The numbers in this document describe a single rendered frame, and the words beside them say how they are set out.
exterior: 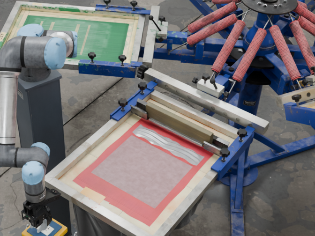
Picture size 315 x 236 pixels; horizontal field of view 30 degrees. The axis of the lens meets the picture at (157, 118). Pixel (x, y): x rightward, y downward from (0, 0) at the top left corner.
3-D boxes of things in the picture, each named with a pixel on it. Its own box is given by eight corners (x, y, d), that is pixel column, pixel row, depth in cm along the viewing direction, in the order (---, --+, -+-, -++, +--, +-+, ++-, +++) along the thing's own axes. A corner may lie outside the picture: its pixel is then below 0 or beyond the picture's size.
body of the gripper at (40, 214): (21, 220, 223) (18, 200, 215) (37, 206, 229) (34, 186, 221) (36, 230, 220) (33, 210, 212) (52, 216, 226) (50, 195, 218)
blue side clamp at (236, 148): (218, 181, 259) (220, 170, 254) (208, 176, 261) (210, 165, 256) (250, 143, 278) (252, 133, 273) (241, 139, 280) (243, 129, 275)
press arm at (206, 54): (40, 50, 338) (39, 42, 334) (42, 45, 342) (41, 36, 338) (255, 69, 335) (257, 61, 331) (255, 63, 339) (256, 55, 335)
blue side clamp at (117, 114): (118, 129, 281) (118, 118, 276) (109, 125, 283) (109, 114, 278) (153, 98, 300) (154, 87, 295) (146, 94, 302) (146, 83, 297)
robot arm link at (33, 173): (45, 158, 210) (41, 176, 204) (47, 179, 218) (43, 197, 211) (23, 157, 210) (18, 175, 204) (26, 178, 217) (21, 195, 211)
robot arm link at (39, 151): (20, 139, 219) (14, 160, 211) (50, 141, 220) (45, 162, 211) (22, 154, 225) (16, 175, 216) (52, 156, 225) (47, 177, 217)
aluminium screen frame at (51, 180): (154, 252, 228) (154, 246, 225) (41, 184, 251) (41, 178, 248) (249, 140, 278) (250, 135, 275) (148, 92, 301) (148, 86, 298)
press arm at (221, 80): (211, 103, 291) (212, 95, 287) (200, 99, 293) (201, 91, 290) (228, 86, 302) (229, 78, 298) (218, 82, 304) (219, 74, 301)
